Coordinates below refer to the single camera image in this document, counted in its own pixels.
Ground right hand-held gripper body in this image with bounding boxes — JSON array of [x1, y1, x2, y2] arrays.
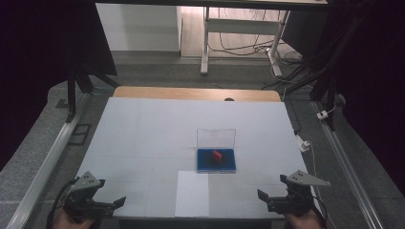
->
[[266, 169, 331, 218]]

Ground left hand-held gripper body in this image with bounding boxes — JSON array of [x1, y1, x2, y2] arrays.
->
[[63, 171, 114, 222]]

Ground clear box with blue lining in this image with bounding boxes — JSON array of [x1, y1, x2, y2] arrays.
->
[[196, 128, 237, 175]]

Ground person's right hand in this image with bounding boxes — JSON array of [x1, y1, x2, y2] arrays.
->
[[284, 209, 327, 229]]

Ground person's left hand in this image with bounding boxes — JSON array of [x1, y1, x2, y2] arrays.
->
[[52, 210, 96, 229]]

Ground white power adapter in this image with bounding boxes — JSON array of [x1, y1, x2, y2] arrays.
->
[[295, 135, 311, 153]]

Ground white paper sheet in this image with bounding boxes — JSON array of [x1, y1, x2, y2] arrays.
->
[[174, 170, 211, 219]]

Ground wooden table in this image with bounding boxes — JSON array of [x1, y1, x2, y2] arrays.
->
[[113, 85, 282, 103]]

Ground black curtain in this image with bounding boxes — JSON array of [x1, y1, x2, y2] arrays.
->
[[328, 0, 405, 196], [0, 0, 117, 170]]

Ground white cabinet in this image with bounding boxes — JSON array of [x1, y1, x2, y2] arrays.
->
[[95, 3, 182, 52]]

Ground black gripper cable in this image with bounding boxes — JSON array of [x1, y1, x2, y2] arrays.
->
[[46, 178, 79, 229], [311, 195, 329, 228]]

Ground aluminium rail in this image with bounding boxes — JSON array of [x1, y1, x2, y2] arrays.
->
[[6, 94, 91, 229], [310, 100, 385, 229]]

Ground black floor cables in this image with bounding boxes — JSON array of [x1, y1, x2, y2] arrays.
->
[[208, 8, 304, 65]]

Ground white desk frame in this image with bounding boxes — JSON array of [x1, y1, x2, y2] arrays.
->
[[200, 6, 291, 78]]

